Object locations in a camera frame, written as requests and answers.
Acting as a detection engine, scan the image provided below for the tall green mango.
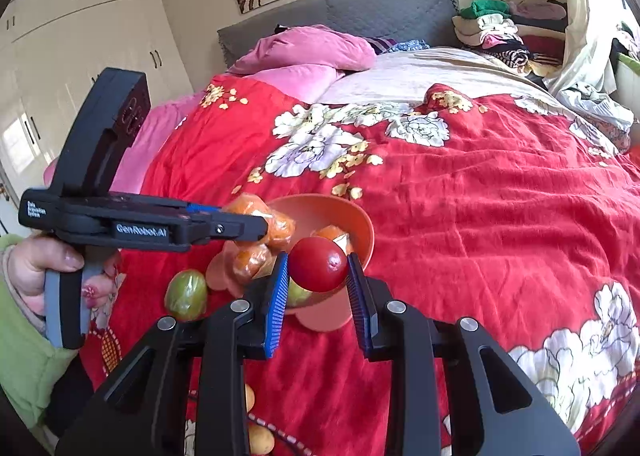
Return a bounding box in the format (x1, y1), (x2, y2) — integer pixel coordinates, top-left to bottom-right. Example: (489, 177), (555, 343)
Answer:
(164, 270), (208, 322)

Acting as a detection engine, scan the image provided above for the large orange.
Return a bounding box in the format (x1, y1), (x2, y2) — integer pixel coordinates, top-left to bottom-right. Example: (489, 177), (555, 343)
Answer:
(220, 192), (298, 252)

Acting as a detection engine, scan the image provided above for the round green mango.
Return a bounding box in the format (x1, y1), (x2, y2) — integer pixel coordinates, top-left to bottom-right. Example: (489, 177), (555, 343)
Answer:
(286, 278), (312, 308)

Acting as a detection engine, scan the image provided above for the red tomato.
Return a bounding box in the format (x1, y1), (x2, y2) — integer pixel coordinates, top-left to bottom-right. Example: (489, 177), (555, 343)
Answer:
(288, 236), (348, 294)

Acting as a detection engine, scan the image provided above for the green sleeve forearm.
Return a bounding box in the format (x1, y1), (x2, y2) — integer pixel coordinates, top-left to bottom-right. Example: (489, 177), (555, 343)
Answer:
(0, 235), (77, 429)

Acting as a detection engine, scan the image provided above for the person's left hand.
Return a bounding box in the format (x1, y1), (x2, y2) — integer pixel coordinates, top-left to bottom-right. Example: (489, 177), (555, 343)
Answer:
(4, 233), (122, 316)

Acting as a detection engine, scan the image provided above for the pink plastic fruit plate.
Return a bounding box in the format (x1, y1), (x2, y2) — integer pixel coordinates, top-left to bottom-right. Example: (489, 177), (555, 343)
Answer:
(206, 194), (374, 332)

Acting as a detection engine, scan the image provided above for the white wardrobe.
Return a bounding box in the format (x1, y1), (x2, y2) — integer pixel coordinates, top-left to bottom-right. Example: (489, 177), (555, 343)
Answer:
(1, 0), (192, 202)

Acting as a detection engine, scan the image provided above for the pink quilt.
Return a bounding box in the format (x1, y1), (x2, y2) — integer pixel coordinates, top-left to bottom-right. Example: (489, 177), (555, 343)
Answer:
(41, 24), (379, 195)

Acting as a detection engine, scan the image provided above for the red floral bedspread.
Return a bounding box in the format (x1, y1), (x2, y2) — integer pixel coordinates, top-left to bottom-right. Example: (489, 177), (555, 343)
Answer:
(79, 73), (640, 456)

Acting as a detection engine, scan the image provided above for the cream bed sheet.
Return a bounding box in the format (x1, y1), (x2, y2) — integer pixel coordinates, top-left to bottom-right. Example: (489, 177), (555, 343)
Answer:
(319, 46), (560, 107)

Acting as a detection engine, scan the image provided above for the grey padded headboard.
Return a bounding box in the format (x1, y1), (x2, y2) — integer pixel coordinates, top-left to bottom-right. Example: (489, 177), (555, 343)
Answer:
(218, 0), (459, 66)

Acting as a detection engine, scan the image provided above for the pile of folded clothes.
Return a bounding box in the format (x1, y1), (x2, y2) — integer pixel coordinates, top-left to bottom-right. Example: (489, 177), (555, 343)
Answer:
(451, 0), (568, 79)

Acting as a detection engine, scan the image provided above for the cream curtain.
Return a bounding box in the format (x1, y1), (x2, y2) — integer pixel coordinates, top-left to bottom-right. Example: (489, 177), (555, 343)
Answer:
(546, 0), (639, 94)

